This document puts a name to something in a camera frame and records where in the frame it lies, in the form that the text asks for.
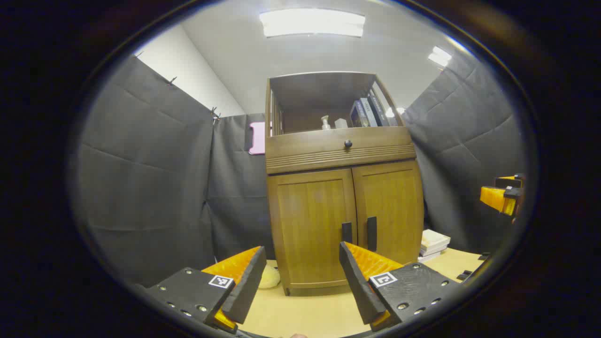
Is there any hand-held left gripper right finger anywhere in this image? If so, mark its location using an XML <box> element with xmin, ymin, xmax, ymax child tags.
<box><xmin>339</xmin><ymin>242</ymin><xmax>463</xmax><ymax>332</ymax></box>

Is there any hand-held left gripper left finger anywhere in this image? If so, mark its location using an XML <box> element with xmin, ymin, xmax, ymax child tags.
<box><xmin>146</xmin><ymin>246</ymin><xmax>267</xmax><ymax>335</ymax></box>

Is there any wooden cabinet door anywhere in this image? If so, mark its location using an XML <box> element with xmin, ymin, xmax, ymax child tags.
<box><xmin>268</xmin><ymin>169</ymin><xmax>358</xmax><ymax>289</ymax></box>
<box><xmin>352</xmin><ymin>161</ymin><xmax>424</xmax><ymax>265</ymax></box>

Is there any wooden double-door shoe cabinet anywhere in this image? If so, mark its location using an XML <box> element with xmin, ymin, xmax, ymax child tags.
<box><xmin>264</xmin><ymin>71</ymin><xmax>424</xmax><ymax>297</ymax></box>

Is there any wooden drawer with black knob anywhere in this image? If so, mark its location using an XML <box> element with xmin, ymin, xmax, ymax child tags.
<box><xmin>265</xmin><ymin>126</ymin><xmax>417</xmax><ymax>175</ymax></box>

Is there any black backdrop cloth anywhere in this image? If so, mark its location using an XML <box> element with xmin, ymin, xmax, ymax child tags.
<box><xmin>77</xmin><ymin>45</ymin><xmax>526</xmax><ymax>287</ymax></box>

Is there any large ceiling light panel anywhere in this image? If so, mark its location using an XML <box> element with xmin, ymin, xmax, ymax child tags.
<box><xmin>259</xmin><ymin>8</ymin><xmax>366</xmax><ymax>38</ymax></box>

